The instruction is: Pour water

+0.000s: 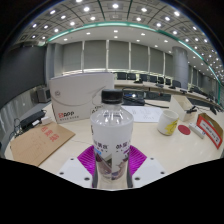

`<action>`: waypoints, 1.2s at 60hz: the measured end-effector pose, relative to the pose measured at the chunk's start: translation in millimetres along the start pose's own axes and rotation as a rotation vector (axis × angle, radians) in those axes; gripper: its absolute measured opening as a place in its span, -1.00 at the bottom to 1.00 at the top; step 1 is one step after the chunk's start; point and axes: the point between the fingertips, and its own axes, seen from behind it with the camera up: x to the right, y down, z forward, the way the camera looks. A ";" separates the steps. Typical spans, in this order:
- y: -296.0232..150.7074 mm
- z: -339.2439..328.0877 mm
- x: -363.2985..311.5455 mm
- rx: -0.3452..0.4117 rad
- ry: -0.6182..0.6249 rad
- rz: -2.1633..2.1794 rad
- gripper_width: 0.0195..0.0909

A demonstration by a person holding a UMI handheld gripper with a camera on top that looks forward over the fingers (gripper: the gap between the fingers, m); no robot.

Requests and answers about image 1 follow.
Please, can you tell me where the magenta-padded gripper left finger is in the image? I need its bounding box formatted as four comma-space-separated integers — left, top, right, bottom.
56, 144, 99, 190

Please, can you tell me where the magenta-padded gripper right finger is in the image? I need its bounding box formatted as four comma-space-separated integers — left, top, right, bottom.
126, 144, 167, 190

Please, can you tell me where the clear black-capped drink bottle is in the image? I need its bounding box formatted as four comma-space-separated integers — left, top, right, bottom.
89, 88, 135, 183

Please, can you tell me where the white mug with yellow print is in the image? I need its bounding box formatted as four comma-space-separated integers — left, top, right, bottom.
157, 109, 180, 136

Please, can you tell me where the white printed paper sheet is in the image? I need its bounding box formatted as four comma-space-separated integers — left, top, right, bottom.
121, 105, 164, 124

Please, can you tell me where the brown paper envelope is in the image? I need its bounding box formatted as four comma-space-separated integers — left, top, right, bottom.
9, 121, 76, 167

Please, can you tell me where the black desk phone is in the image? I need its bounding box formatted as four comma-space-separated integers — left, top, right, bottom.
122, 91, 146, 107

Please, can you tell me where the white cardboard paper box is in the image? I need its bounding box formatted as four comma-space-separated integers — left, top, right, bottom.
48, 72, 116, 124

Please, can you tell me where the beige divided organizer box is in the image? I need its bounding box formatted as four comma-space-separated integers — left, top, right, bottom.
169, 94, 198, 123

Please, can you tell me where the curved wooden conference desk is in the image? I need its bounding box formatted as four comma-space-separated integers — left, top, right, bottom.
114, 79, 224, 113

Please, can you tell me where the black stapler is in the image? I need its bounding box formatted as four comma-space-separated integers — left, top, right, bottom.
186, 105, 198, 114

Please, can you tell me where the red-labelled open cardboard box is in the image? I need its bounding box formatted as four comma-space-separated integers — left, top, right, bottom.
195, 112, 224, 150

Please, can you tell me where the grey box monitor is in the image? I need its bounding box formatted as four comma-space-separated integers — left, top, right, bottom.
35, 86, 52, 104

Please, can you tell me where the row of black office chairs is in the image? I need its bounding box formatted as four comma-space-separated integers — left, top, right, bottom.
116, 72, 183, 89

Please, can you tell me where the group of ceiling lights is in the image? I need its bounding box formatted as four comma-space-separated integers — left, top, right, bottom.
29, 0, 224, 68

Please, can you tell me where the black flat device with cables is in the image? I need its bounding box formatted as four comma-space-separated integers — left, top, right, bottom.
18, 109, 47, 132

